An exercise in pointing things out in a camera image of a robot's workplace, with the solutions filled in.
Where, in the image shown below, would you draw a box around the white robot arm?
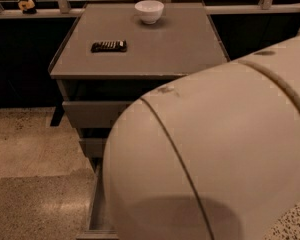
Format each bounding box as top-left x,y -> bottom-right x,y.
103,30 -> 300,240

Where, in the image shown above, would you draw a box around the grey top drawer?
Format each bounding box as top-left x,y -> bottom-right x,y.
62,101 -> 131,128

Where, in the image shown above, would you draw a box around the grey middle drawer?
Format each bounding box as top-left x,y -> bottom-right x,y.
79,138 -> 106,158

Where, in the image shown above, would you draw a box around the grey drawer cabinet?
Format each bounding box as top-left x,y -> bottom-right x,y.
51,3 -> 226,240

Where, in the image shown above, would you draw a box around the grey open bottom drawer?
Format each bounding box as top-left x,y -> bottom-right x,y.
76,158 -> 119,240

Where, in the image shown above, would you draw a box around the black chocolate bar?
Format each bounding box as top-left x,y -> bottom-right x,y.
91,40 -> 127,53

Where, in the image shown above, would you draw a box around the white ceramic bowl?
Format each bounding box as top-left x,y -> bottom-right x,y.
135,0 -> 164,24

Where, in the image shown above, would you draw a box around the metal railing ledge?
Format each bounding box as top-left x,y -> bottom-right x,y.
0,0 -> 300,20

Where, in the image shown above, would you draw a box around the small yellow figurine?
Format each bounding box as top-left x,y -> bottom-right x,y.
18,0 -> 36,14

